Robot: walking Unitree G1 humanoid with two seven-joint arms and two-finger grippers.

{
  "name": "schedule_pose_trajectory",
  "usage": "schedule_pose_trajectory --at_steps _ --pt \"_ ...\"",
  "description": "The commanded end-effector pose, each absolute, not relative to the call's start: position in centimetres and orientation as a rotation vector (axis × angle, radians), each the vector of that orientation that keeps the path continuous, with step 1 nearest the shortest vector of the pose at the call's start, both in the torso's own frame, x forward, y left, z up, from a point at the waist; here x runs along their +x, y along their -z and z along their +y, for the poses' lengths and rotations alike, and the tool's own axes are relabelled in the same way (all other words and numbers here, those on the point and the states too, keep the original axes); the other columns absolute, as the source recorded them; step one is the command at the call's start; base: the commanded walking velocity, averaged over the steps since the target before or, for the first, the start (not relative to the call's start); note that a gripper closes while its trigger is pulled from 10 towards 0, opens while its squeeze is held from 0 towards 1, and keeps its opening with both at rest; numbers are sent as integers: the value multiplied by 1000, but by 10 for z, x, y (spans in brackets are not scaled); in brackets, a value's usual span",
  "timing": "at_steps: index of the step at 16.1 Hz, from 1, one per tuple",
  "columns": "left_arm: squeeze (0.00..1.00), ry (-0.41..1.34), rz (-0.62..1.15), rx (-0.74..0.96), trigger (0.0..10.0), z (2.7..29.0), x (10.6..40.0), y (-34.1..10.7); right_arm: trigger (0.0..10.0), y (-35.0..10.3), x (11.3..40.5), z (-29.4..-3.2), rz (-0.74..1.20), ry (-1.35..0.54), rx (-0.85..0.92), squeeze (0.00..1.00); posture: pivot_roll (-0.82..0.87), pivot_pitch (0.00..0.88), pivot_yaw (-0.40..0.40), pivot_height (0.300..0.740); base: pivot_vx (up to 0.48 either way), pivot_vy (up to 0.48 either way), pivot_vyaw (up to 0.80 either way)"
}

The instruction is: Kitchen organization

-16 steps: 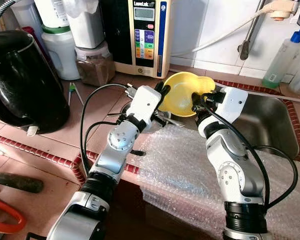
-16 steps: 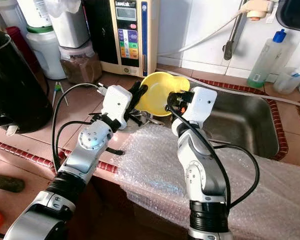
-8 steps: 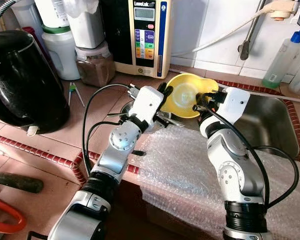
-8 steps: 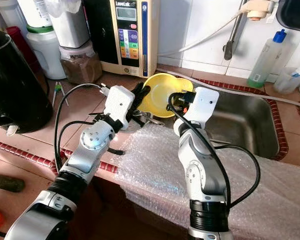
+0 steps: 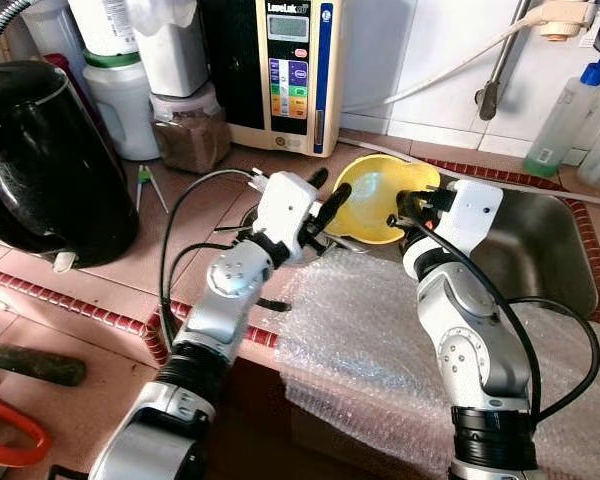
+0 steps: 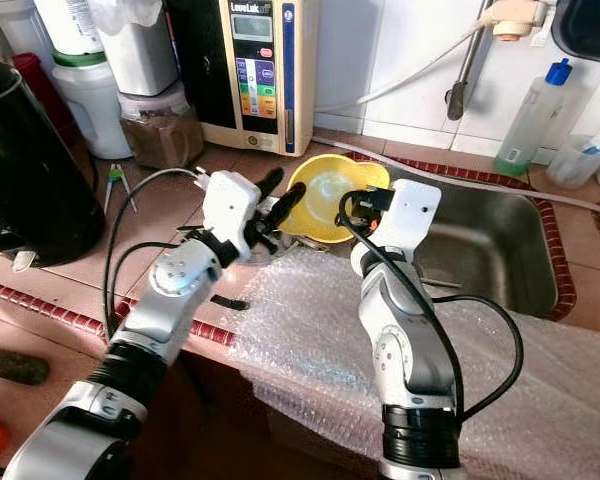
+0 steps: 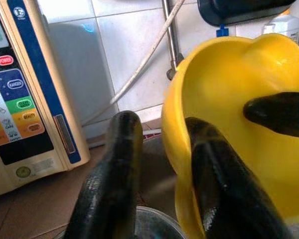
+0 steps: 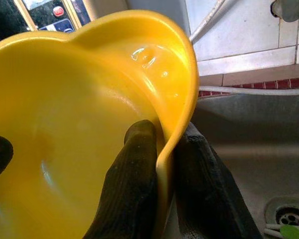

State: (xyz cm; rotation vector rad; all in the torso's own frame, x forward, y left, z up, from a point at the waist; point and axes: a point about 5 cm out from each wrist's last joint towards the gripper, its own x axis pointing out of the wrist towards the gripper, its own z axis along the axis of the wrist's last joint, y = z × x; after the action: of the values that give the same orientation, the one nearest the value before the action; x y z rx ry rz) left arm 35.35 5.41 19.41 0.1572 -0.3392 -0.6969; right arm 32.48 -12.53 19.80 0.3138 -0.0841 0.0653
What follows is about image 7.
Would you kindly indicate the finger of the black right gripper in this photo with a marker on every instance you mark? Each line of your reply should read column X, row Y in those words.
column 281, row 114

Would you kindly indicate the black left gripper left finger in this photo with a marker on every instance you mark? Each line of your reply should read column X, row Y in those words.
column 109, row 186

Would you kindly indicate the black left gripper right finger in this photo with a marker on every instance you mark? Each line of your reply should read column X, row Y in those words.
column 226, row 194

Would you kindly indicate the yellow plastic bowl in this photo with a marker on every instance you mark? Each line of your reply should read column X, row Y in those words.
column 239, row 74

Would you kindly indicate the stainless steel bowl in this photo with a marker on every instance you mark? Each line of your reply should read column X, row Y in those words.
column 154, row 226

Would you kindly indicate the large stainless steel sink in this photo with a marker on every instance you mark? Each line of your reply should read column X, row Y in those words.
column 159, row 169

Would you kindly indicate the beige water ionizer machine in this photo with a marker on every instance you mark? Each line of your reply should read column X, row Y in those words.
column 27, row 74

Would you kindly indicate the metal wall tap pipe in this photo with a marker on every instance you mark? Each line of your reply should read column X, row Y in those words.
column 170, row 37

